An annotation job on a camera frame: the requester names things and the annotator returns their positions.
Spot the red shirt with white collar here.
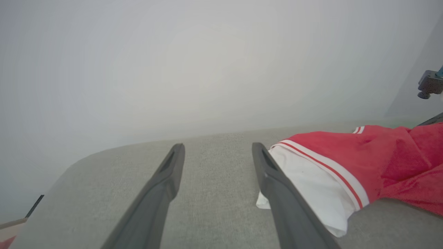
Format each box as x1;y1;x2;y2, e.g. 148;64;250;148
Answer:
256;123;443;238

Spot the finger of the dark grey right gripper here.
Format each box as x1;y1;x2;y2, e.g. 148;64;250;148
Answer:
418;112;443;127

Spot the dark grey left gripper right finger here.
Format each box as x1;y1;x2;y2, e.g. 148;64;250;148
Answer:
252;142;341;249

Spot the thin black bar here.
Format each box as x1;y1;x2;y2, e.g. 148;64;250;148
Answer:
26;194;45;219

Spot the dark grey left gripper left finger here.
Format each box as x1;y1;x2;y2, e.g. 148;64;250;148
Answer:
100;143;186;249

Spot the grey fabric sofa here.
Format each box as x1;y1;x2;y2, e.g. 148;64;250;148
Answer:
9;118;443;249

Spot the light wooden board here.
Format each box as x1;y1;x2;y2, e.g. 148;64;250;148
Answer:
0;218;28;231

